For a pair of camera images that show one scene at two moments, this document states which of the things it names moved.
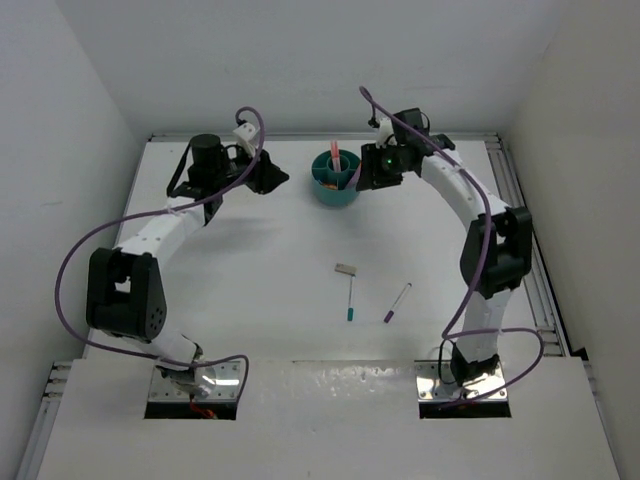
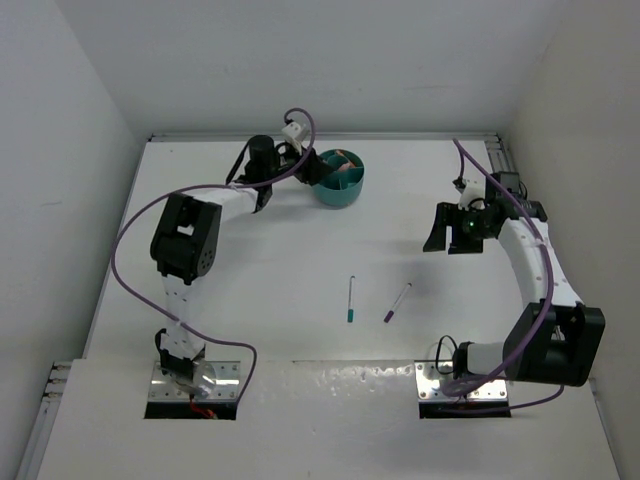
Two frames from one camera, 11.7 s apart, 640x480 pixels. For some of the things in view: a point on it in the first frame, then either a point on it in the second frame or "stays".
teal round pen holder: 329,186 stays
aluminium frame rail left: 53,392 stays
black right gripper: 372,174 -> 448,214
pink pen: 335,154 -> 346,166
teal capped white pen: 350,314 stays
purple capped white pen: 390,313 stays
